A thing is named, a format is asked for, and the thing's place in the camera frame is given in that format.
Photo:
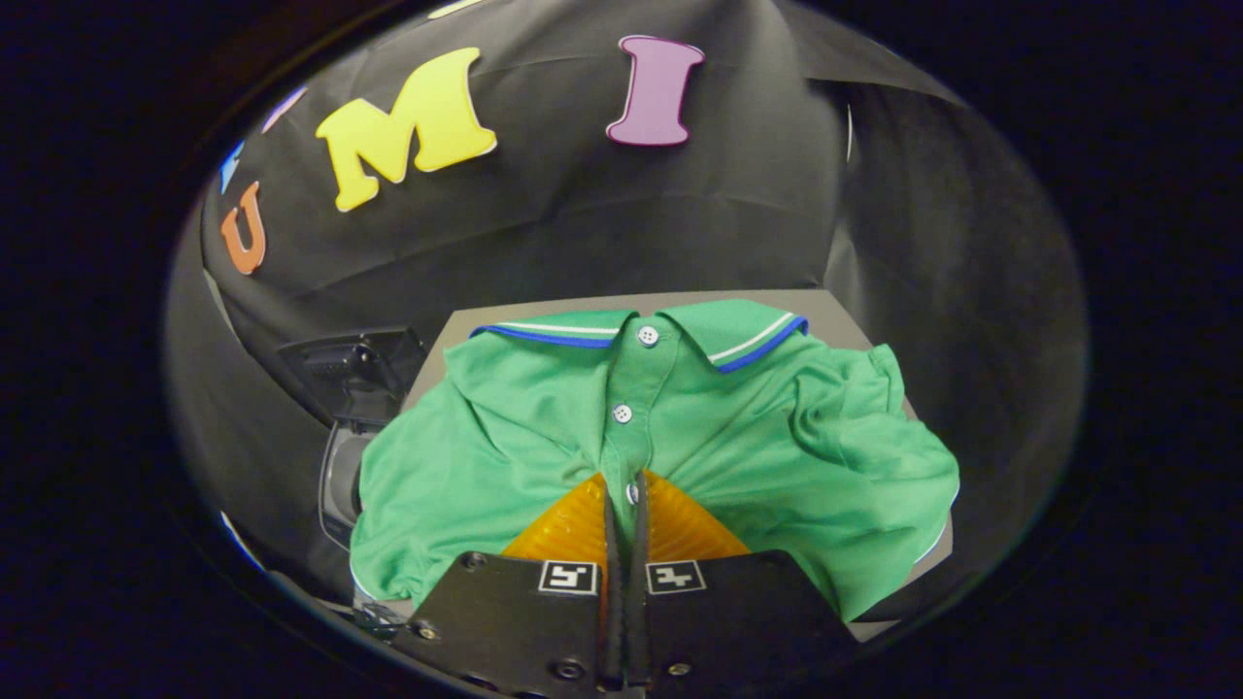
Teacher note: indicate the green polo shirt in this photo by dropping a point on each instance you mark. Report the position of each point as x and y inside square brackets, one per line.
[757, 456]

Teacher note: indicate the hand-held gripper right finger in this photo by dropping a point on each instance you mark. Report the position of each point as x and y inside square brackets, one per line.
[638, 631]

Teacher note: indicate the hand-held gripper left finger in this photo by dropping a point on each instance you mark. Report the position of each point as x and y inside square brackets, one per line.
[612, 631]

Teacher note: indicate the dark washing machine lid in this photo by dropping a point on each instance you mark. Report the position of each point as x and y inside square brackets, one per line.
[359, 374]

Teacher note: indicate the grey small cabinet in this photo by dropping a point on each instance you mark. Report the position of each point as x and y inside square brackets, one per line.
[835, 309]

